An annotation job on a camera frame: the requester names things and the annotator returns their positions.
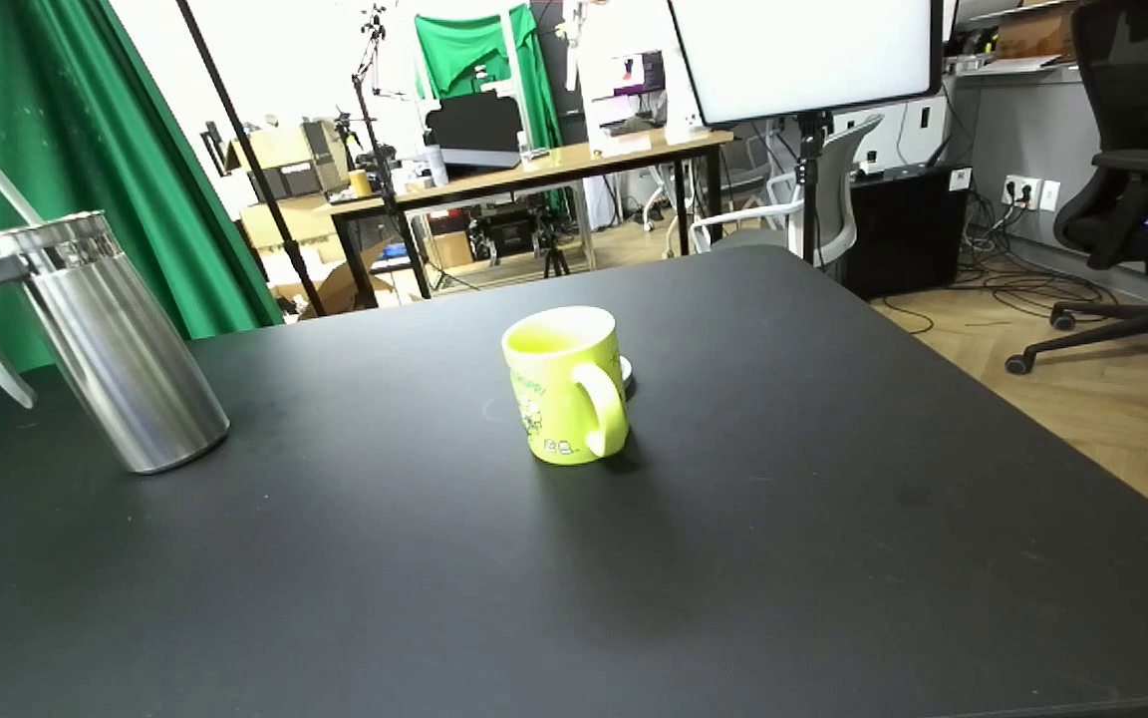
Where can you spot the stainless steel flask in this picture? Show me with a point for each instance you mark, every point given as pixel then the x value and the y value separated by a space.
pixel 123 362

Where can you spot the yellow-green mug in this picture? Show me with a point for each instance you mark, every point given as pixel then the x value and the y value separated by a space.
pixel 557 400

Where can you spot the small black tripod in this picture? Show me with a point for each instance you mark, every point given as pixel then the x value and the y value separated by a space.
pixel 552 249

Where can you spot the wooden desk with black legs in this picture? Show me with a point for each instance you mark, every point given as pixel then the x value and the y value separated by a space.
pixel 536 168

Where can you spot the black case on desk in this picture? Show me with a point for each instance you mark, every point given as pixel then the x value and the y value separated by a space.
pixel 477 122

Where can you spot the black screen stand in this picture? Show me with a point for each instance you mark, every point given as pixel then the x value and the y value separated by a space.
pixel 812 185

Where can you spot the grey office chair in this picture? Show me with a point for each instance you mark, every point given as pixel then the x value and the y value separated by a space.
pixel 847 185

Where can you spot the green cloth hanging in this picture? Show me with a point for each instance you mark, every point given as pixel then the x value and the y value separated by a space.
pixel 461 53

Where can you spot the white display screen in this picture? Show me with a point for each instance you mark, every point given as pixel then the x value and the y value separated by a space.
pixel 797 53

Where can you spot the black light stand pole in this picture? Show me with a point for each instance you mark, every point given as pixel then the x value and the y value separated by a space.
pixel 246 146

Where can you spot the green curtain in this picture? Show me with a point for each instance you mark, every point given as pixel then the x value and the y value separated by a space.
pixel 108 160

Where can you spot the black office chair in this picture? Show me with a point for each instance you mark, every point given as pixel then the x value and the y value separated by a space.
pixel 1139 175

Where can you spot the black camera stand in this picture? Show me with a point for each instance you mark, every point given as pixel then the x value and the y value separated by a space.
pixel 390 200

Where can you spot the white wall outlet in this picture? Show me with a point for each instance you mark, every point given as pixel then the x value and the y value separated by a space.
pixel 1031 193

